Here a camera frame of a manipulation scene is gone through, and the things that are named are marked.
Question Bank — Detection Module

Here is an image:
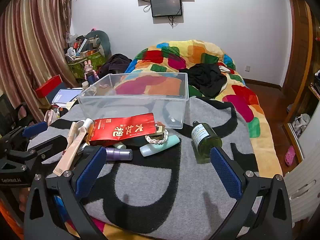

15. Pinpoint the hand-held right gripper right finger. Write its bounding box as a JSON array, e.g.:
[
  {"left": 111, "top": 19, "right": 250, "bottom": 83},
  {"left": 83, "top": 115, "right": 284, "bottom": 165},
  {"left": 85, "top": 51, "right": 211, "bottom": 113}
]
[{"left": 209, "top": 147, "right": 293, "bottom": 240}]

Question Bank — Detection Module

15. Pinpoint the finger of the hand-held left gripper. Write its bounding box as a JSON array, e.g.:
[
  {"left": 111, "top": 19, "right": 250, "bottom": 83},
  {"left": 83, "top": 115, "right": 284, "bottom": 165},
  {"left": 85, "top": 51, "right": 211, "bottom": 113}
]
[
  {"left": 26, "top": 134, "right": 68, "bottom": 162},
  {"left": 21, "top": 121, "right": 48, "bottom": 138}
]

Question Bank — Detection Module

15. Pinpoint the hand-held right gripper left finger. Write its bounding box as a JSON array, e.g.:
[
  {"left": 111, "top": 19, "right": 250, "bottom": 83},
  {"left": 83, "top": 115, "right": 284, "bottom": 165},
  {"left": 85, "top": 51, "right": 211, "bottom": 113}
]
[{"left": 24, "top": 145, "right": 108, "bottom": 240}]

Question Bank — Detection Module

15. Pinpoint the beige pink tube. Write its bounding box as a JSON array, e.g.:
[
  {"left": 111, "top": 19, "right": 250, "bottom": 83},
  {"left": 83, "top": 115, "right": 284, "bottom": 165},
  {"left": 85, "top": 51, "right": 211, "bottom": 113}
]
[{"left": 53, "top": 122, "right": 84, "bottom": 177}]

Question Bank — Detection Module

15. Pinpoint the purple bottle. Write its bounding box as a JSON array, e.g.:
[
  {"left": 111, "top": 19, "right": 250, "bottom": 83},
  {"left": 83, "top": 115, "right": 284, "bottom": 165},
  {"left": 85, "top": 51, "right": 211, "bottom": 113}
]
[{"left": 105, "top": 147, "right": 133, "bottom": 161}]

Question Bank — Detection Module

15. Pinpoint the green glass bottle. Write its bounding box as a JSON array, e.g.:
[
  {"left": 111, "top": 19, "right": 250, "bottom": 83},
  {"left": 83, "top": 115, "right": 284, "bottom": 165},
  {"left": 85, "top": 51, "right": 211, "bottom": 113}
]
[{"left": 191, "top": 121, "right": 223, "bottom": 159}]

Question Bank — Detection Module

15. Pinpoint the red foil packet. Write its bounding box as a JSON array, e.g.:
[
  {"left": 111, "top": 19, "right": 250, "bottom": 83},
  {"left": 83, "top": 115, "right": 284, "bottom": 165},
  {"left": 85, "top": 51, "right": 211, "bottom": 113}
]
[{"left": 87, "top": 112, "right": 157, "bottom": 147}]

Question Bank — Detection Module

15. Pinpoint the teal squeeze tube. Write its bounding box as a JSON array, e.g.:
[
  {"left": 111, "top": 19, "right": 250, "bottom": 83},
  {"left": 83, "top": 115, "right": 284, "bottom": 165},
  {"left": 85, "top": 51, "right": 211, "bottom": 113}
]
[{"left": 139, "top": 134, "right": 181, "bottom": 157}]

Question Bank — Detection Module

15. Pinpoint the braided pastel rope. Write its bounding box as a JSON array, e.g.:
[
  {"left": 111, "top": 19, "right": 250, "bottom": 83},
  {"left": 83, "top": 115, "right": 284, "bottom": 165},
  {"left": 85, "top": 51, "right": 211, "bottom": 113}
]
[{"left": 145, "top": 123, "right": 171, "bottom": 145}]

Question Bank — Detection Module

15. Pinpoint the clear plastic bin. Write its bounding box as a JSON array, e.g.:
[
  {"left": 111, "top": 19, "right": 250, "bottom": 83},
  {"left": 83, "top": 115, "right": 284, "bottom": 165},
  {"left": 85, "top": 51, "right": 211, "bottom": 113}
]
[{"left": 77, "top": 72, "right": 189, "bottom": 130}]

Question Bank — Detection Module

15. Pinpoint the pale pink bag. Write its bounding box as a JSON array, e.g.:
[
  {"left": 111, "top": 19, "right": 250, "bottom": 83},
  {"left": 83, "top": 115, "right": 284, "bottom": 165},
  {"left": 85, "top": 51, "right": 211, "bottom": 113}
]
[{"left": 44, "top": 109, "right": 60, "bottom": 126}]

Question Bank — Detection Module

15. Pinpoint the dark chair back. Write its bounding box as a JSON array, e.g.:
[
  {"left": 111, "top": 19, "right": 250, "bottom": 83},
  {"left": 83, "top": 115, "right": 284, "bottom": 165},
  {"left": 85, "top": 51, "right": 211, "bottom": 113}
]
[{"left": 0, "top": 92, "right": 18, "bottom": 135}]

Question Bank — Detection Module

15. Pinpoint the red box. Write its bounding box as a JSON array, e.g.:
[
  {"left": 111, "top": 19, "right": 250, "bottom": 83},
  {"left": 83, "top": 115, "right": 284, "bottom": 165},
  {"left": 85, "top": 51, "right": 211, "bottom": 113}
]
[{"left": 34, "top": 75, "right": 63, "bottom": 98}]

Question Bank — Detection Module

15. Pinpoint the blue notebook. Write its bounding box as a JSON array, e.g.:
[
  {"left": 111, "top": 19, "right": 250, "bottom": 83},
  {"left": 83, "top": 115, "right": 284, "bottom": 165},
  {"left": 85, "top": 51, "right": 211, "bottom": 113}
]
[{"left": 51, "top": 88, "right": 83, "bottom": 105}]

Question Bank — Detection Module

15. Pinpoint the grey and black blanket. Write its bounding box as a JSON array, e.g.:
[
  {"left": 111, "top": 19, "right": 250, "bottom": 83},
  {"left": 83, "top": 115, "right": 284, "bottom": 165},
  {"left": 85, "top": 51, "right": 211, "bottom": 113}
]
[{"left": 26, "top": 96, "right": 259, "bottom": 233}]

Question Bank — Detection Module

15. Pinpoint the pink clog shoe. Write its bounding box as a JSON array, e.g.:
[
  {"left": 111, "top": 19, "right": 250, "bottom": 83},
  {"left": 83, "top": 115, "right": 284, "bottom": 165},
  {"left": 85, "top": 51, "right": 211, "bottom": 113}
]
[{"left": 284, "top": 145, "right": 296, "bottom": 167}]

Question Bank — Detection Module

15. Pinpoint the green box of clutter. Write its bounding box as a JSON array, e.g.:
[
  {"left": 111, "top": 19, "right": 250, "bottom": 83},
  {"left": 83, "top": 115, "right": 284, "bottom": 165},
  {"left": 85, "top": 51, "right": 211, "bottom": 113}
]
[{"left": 66, "top": 51, "right": 107, "bottom": 80}]

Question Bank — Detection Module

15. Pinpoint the bunny water bottle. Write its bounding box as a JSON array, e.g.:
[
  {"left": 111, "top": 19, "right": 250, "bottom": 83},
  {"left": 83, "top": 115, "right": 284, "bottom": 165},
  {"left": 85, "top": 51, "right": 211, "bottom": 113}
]
[{"left": 84, "top": 60, "right": 98, "bottom": 85}]

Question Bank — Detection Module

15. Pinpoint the white cabinet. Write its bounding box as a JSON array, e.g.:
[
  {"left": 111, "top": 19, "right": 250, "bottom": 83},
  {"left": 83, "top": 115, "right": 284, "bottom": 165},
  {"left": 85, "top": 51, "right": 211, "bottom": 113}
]
[{"left": 284, "top": 152, "right": 319, "bottom": 223}]

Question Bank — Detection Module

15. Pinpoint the striped pink curtain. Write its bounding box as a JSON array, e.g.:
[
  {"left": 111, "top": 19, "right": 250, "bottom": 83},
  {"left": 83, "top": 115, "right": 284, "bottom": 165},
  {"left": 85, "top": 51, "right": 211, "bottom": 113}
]
[{"left": 0, "top": 0, "right": 75, "bottom": 123}]

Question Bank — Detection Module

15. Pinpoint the white bag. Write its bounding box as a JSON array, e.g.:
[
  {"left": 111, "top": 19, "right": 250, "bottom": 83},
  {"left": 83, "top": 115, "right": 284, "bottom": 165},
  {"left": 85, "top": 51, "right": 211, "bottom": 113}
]
[{"left": 292, "top": 113, "right": 311, "bottom": 138}]

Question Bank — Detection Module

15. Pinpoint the black garment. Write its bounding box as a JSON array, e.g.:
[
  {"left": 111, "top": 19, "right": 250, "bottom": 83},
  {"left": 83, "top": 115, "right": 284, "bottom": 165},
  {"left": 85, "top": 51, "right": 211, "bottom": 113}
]
[{"left": 179, "top": 63, "right": 228, "bottom": 98}]

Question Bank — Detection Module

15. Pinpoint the dark purple cloth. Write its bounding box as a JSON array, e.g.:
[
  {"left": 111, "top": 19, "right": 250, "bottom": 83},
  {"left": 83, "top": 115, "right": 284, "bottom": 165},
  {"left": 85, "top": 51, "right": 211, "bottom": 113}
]
[{"left": 97, "top": 53, "right": 132, "bottom": 79}]

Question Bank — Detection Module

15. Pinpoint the grey neck pillow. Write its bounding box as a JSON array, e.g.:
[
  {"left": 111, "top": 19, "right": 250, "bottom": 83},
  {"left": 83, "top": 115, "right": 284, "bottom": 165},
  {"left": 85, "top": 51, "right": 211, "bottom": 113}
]
[{"left": 85, "top": 30, "right": 112, "bottom": 57}]

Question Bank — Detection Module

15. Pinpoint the colourful patchwork blanket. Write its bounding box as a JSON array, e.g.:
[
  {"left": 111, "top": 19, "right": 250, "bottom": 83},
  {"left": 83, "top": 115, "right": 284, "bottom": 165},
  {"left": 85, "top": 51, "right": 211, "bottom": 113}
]
[{"left": 124, "top": 39, "right": 283, "bottom": 178}]

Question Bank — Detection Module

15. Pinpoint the wooden door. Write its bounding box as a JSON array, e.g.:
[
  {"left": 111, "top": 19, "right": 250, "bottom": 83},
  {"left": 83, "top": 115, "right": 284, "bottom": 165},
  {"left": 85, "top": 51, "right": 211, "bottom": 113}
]
[{"left": 281, "top": 0, "right": 315, "bottom": 95}]

